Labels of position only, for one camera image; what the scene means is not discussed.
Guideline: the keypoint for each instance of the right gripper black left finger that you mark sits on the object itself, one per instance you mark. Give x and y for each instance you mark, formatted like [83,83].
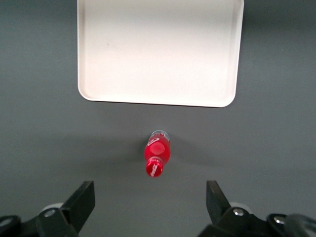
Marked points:
[79,202]

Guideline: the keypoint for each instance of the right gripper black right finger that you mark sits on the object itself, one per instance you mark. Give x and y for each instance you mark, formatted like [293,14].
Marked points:
[218,205]

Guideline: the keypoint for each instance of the white rectangular plastic tray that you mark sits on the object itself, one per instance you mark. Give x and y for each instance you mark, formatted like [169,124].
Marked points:
[158,54]

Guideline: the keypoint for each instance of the red coke bottle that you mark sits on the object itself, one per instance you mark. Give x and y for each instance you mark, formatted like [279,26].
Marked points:
[157,150]

